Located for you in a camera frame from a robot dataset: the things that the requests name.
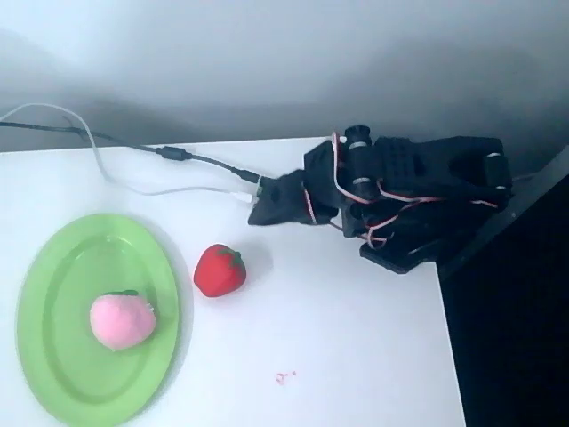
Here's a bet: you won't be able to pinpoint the green oval plastic plate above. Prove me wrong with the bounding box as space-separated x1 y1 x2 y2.
15 213 196 425

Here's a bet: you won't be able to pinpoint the red and white servo wire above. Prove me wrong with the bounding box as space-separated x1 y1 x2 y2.
300 131 512 251

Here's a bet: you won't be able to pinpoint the pink plush peach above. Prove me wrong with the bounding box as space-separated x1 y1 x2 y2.
89 289 158 352

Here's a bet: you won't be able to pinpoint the black power cable with ferrite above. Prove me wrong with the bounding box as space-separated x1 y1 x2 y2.
0 118 263 185

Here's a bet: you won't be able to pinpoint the red plush strawberry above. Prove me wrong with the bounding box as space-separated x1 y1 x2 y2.
193 243 248 298

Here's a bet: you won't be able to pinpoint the black and white cables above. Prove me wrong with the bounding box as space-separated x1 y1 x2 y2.
0 102 260 208

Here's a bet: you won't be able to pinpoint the grey slanted furniture edge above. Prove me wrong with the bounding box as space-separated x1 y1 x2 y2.
437 146 569 281

